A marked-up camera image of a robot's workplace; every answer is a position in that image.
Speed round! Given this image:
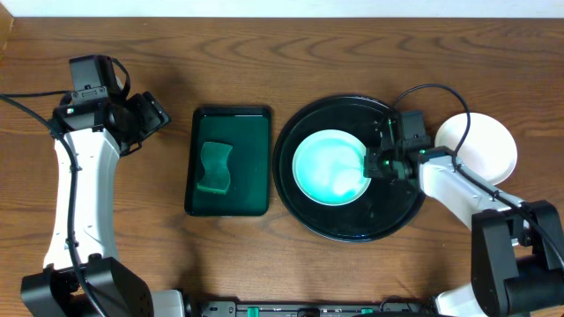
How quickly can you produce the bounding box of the pale green back plate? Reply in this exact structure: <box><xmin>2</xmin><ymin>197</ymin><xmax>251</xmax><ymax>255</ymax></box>
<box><xmin>292</xmin><ymin>129</ymin><xmax>371</xmax><ymax>207</ymax></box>

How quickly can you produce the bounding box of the white plate with green stain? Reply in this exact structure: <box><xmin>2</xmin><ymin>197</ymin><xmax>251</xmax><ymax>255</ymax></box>
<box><xmin>434</xmin><ymin>113</ymin><xmax>517</xmax><ymax>185</ymax></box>

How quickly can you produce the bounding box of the green scrubbing sponge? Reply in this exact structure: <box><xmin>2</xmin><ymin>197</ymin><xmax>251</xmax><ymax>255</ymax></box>
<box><xmin>197</xmin><ymin>142</ymin><xmax>233</xmax><ymax>195</ymax></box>

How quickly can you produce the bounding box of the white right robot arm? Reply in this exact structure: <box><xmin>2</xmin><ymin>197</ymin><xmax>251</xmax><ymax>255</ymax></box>
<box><xmin>363</xmin><ymin>147</ymin><xmax>563</xmax><ymax>316</ymax></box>

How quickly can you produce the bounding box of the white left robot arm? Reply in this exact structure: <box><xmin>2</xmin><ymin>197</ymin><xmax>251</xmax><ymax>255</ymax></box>
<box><xmin>21</xmin><ymin>92</ymin><xmax>182</xmax><ymax>316</ymax></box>

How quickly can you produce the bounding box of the round black serving tray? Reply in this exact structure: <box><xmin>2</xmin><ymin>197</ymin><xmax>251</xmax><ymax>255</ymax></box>
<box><xmin>273</xmin><ymin>95</ymin><xmax>426</xmax><ymax>242</ymax></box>

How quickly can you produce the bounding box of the dark green rectangular tray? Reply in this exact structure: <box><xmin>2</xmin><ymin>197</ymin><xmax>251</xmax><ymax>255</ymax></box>
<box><xmin>184</xmin><ymin>106</ymin><xmax>271</xmax><ymax>217</ymax></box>

